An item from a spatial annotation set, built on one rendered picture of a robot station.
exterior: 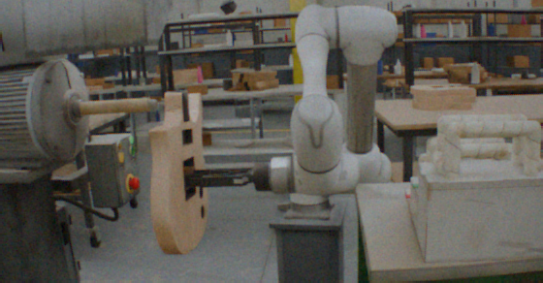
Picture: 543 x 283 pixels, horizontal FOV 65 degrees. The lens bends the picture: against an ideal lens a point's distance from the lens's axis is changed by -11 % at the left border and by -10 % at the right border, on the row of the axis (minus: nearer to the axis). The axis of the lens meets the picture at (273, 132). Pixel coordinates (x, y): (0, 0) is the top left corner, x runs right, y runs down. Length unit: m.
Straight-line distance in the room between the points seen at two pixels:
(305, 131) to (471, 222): 0.38
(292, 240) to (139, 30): 1.14
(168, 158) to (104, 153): 0.40
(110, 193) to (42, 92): 0.45
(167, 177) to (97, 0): 0.41
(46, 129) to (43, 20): 0.25
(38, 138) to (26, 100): 0.09
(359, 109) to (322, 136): 0.69
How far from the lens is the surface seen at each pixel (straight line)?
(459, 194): 0.95
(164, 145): 1.07
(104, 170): 1.45
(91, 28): 1.02
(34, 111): 1.15
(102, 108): 1.18
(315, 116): 0.95
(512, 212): 0.99
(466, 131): 0.93
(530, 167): 0.99
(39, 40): 1.09
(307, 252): 1.86
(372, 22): 1.49
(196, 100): 1.32
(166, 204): 1.05
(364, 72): 1.57
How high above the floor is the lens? 1.37
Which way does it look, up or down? 11 degrees down
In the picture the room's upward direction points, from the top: 3 degrees counter-clockwise
